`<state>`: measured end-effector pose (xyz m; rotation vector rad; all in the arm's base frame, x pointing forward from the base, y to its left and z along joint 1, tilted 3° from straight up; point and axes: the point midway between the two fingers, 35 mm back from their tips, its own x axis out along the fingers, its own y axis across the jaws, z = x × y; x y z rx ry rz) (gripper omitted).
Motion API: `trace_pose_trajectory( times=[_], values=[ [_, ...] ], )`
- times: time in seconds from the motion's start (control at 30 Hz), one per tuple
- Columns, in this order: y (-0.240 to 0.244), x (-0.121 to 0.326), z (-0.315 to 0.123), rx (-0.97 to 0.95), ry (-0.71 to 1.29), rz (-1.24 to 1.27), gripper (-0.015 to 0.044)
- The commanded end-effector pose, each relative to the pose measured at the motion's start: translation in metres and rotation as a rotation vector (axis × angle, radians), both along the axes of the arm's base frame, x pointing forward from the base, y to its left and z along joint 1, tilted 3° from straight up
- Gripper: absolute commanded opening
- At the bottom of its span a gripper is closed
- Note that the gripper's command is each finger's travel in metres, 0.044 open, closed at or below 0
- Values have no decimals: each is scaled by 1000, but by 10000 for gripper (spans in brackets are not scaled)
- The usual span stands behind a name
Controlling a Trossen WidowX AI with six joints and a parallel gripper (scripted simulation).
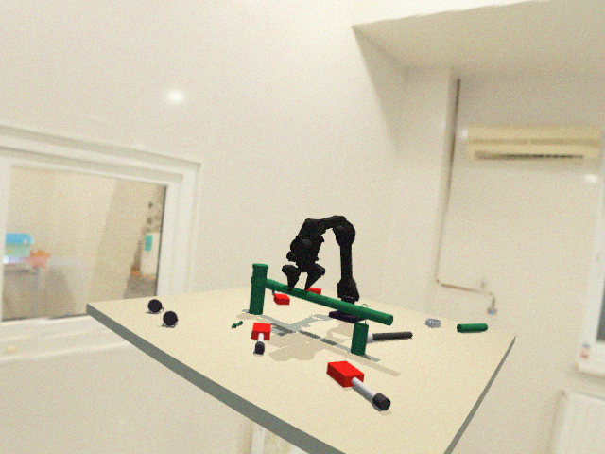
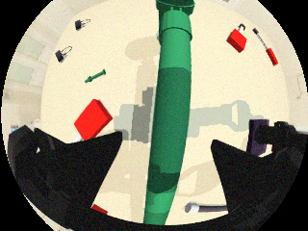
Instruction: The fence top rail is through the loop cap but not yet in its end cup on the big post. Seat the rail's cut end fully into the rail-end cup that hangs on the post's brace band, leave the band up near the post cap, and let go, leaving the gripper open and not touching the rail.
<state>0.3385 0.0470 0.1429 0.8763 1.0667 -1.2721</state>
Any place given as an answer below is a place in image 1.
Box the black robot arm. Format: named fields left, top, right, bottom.
left=286, top=215, right=359, bottom=304

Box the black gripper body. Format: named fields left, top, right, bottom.
left=281, top=254, right=326, bottom=278

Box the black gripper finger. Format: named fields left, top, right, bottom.
left=304, top=272, right=321, bottom=290
left=286, top=275, right=299, bottom=292

